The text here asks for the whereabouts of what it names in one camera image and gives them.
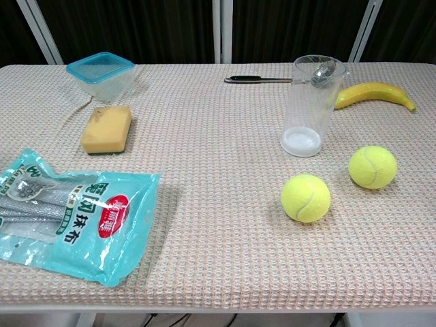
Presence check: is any yellow tennis ball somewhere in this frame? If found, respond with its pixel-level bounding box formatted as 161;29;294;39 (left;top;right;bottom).
347;145;399;190
281;174;332;224

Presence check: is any clear plastic measuring cup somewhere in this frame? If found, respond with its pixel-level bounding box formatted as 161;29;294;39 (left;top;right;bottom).
279;54;348;157

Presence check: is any clear container with blue lid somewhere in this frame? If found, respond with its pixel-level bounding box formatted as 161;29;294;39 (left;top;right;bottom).
65;51;136;104

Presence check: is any beige waffle-weave tablecloth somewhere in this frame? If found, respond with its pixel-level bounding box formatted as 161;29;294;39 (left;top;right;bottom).
0;62;436;307

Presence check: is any yellow sponge with green base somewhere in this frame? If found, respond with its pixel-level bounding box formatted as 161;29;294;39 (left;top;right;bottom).
80;105;133;155

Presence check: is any teal dishcloth package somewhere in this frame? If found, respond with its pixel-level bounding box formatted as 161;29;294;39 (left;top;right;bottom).
0;148;161;288

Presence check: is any black curtain panel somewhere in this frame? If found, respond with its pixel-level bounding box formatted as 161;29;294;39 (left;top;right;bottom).
360;0;436;64
0;0;55;66
231;0;371;64
33;0;217;65

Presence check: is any yellow banana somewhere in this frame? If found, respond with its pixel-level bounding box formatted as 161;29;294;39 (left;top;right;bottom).
333;81;418;112

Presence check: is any steel ladle with black handle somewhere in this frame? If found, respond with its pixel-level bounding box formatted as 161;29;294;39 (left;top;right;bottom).
223;60;338;89

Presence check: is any white metal frame post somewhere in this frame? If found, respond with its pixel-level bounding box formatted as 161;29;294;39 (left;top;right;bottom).
347;0;386;63
211;0;233;64
16;0;65;65

